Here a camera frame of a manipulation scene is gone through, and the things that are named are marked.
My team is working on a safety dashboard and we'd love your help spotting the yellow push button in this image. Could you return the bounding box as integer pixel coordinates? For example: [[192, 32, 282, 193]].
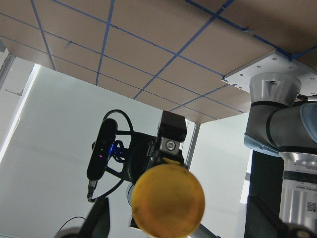
[[131, 158, 205, 238]]

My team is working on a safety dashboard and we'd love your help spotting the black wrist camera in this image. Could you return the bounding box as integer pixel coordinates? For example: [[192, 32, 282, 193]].
[[87, 119, 117, 181]]

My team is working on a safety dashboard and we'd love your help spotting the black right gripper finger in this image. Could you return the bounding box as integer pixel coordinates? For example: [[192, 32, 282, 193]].
[[244, 195, 290, 238]]

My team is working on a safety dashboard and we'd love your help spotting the black braided cable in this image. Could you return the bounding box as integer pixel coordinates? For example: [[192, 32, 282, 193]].
[[86, 109, 136, 203]]

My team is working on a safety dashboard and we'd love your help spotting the aluminium frame post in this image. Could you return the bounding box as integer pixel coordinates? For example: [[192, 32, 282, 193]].
[[185, 123, 201, 169]]

